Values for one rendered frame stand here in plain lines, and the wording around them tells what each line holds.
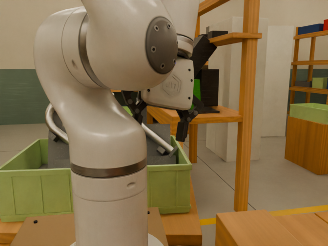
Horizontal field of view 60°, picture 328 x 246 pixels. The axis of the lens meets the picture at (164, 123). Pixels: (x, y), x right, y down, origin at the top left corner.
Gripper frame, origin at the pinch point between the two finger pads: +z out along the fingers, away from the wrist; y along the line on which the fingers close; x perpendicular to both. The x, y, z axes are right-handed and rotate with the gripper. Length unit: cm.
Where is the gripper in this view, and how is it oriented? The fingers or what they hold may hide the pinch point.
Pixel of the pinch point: (159, 133)
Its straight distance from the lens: 55.3
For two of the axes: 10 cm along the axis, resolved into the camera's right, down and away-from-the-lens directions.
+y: 9.3, 1.4, 3.5
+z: -1.4, 9.9, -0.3
